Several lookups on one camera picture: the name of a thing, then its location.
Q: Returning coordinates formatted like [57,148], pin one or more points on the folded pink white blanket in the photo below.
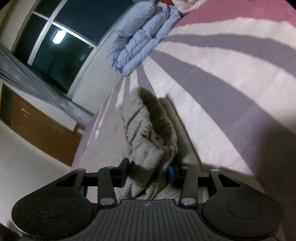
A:
[187,6]

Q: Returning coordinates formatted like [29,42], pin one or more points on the folded light blue duvet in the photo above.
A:
[138,33]

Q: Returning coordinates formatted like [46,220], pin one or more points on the striped purple pink bedsheet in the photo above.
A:
[226,75]

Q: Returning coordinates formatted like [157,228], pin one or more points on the wooden chair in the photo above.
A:
[79,129]

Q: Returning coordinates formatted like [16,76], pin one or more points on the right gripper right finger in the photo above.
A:
[197,187]

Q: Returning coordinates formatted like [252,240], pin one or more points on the grey sweat pants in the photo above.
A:
[152,137]

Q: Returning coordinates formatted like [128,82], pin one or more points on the red folded cloth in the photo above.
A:
[169,2]

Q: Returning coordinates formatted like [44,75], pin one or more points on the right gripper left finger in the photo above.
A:
[105,179]

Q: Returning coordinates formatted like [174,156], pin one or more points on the grey curtain left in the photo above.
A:
[19,76]

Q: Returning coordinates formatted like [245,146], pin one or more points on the brown wooden door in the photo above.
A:
[37,128]

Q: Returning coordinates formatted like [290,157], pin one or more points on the window with aluminium frame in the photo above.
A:
[60,38]

